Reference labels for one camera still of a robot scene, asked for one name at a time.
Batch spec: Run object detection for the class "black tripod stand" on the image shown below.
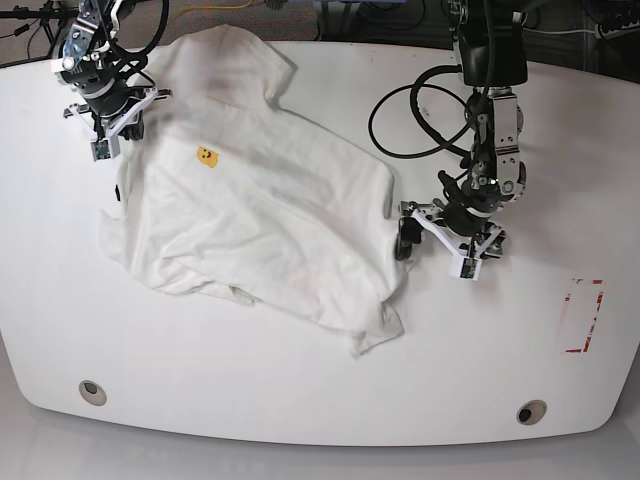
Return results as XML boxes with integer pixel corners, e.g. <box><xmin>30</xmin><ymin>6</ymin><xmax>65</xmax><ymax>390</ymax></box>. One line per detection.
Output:
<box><xmin>1</xmin><ymin>1</ymin><xmax>79</xmax><ymax>68</ymax></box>

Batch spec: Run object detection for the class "white T-shirt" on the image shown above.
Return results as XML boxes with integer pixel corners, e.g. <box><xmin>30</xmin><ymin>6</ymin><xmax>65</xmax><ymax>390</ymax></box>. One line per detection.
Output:
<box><xmin>99</xmin><ymin>25</ymin><xmax>403</xmax><ymax>355</ymax></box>

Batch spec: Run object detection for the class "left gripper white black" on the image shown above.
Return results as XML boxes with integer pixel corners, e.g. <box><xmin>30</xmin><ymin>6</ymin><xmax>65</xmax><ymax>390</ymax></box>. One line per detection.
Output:
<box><xmin>394</xmin><ymin>199</ymin><xmax>507</xmax><ymax>265</ymax></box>

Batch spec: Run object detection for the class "right table cable grommet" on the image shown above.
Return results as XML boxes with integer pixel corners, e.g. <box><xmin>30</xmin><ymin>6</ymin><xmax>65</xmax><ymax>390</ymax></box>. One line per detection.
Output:
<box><xmin>516</xmin><ymin>399</ymin><xmax>547</xmax><ymax>426</ymax></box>

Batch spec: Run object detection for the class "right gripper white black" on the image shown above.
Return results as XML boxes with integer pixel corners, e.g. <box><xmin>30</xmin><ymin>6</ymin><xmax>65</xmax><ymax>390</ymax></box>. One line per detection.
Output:
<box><xmin>63</xmin><ymin>82</ymin><xmax>171</xmax><ymax>160</ymax></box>

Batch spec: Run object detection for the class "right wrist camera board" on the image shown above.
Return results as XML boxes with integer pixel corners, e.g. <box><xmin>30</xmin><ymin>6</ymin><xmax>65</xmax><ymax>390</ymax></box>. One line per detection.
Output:
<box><xmin>91</xmin><ymin>139</ymin><xmax>112</xmax><ymax>161</ymax></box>

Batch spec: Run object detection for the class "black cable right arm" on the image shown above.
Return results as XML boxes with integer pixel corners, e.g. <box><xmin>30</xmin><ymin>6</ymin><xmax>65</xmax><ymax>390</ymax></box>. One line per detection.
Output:
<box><xmin>107</xmin><ymin>0</ymin><xmax>172</xmax><ymax>91</ymax></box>

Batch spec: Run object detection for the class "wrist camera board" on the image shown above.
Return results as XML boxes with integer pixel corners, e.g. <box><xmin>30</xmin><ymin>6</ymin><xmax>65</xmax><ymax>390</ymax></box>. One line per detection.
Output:
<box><xmin>450</xmin><ymin>255</ymin><xmax>483</xmax><ymax>281</ymax></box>
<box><xmin>91</xmin><ymin>139</ymin><xmax>112</xmax><ymax>161</ymax></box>

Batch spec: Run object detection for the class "table cable grommet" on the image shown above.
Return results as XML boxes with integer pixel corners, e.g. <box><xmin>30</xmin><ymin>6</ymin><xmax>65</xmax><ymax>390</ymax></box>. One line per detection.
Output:
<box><xmin>79</xmin><ymin>380</ymin><xmax>107</xmax><ymax>407</ymax></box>
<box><xmin>516</xmin><ymin>399</ymin><xmax>547</xmax><ymax>426</ymax></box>

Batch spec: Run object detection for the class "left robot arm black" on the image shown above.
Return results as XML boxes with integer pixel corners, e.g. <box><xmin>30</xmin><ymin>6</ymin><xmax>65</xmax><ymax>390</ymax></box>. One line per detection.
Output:
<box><xmin>395</xmin><ymin>1</ymin><xmax>528</xmax><ymax>280</ymax></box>

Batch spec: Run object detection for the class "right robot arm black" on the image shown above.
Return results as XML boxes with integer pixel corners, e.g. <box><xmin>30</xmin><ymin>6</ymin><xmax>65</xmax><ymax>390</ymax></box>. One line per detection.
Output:
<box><xmin>50</xmin><ymin>1</ymin><xmax>172</xmax><ymax>161</ymax></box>

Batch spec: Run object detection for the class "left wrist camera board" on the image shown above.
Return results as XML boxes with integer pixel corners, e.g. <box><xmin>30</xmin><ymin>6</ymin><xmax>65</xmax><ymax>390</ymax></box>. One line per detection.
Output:
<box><xmin>450</xmin><ymin>255</ymin><xmax>483</xmax><ymax>281</ymax></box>

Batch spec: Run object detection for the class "white power strip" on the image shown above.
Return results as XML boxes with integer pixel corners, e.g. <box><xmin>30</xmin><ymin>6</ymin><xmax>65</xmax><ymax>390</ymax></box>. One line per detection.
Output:
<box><xmin>595</xmin><ymin>10</ymin><xmax>639</xmax><ymax>40</ymax></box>

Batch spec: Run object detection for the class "red tape rectangle marking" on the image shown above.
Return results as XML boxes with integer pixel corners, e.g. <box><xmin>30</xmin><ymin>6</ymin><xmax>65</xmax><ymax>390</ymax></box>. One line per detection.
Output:
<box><xmin>560</xmin><ymin>278</ymin><xmax>604</xmax><ymax>354</ymax></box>

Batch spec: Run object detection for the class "left table cable grommet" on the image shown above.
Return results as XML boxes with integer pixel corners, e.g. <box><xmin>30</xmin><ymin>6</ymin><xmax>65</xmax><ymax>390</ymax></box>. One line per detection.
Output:
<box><xmin>79</xmin><ymin>380</ymin><xmax>107</xmax><ymax>407</ymax></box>

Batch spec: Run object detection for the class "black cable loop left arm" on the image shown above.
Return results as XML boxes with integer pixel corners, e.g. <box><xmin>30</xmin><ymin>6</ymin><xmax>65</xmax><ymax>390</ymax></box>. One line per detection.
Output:
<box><xmin>367</xmin><ymin>65</ymin><xmax>475</xmax><ymax>160</ymax></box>

